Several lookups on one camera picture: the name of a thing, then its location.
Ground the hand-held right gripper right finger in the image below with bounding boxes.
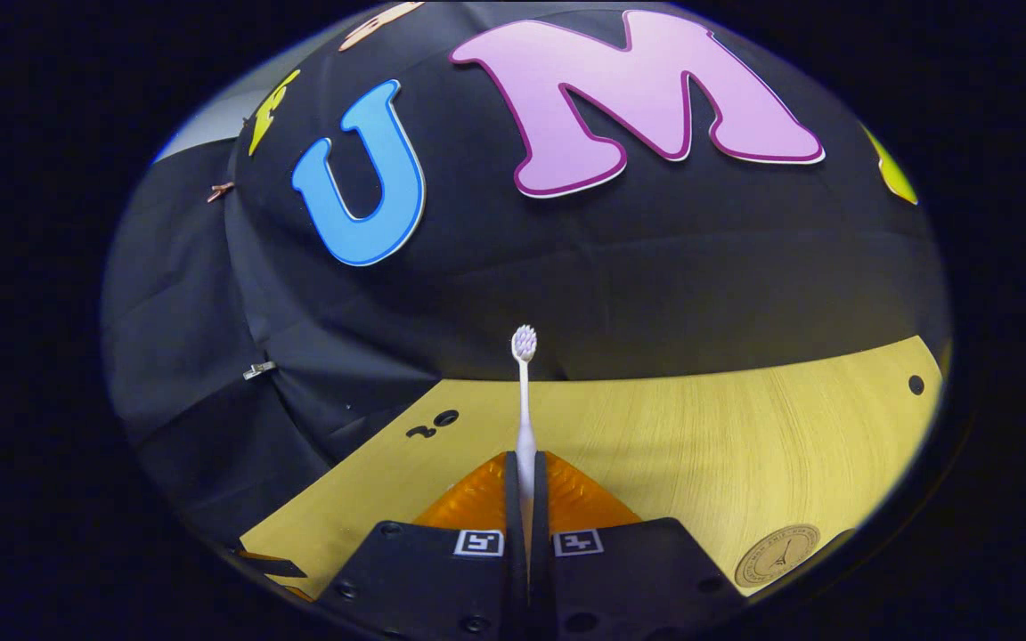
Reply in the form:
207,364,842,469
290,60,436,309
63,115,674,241
533,451,746,638

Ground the black backdrop cloth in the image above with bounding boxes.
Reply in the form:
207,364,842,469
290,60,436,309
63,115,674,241
103,0,950,546

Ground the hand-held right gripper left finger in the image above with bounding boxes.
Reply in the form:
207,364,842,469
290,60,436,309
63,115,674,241
317,451,530,638

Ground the pale pink toothbrush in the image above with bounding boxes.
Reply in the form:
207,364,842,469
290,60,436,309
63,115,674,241
511,325,539,540

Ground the round tan coaster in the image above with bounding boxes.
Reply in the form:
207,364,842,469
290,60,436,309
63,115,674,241
734,523,821,588

